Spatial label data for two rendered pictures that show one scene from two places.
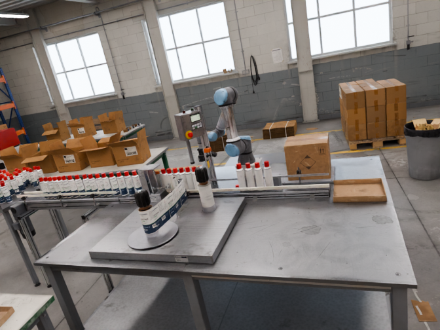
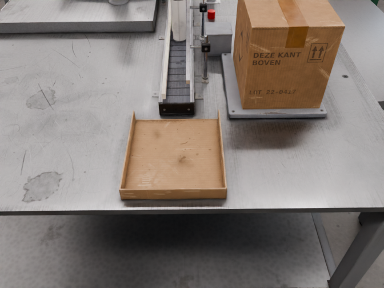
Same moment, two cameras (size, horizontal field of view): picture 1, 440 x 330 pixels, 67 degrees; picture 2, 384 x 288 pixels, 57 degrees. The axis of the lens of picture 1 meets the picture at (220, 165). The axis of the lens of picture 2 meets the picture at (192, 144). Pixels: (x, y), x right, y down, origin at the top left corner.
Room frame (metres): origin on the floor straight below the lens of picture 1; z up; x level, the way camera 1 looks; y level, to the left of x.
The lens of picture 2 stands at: (1.70, -1.47, 1.54)
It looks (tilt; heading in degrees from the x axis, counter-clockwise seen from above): 45 degrees down; 68
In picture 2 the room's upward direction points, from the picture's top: 1 degrees counter-clockwise
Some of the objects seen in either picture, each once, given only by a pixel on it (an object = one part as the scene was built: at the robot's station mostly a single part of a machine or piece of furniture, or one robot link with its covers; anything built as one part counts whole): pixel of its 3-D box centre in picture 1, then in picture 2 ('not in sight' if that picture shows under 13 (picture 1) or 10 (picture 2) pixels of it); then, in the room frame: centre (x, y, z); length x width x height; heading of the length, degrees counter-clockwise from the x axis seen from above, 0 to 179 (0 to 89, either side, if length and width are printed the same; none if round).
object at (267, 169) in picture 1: (268, 175); (179, 12); (2.13, -0.31, 0.98); 0.05 x 0.05 x 0.20
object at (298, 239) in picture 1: (226, 204); (158, 18); (2.15, 0.01, 0.82); 2.10 x 1.50 x 0.02; 67
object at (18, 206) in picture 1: (21, 220); not in sight; (2.93, 1.93, 0.71); 0.15 x 0.12 x 0.34; 157
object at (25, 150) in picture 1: (21, 160); not in sight; (4.53, 2.66, 0.97); 0.45 x 0.40 x 0.37; 163
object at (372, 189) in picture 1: (357, 190); (175, 150); (1.91, -0.83, 0.85); 0.30 x 0.26 x 0.04; 67
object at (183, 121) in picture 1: (189, 124); not in sight; (2.41, 0.16, 1.38); 0.17 x 0.10 x 0.19; 123
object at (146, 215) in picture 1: (146, 212); not in sight; (1.80, 0.48, 1.04); 0.09 x 0.09 x 0.29
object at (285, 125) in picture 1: (279, 129); not in sight; (6.67, -1.36, 0.11); 0.65 x 0.54 x 0.22; 69
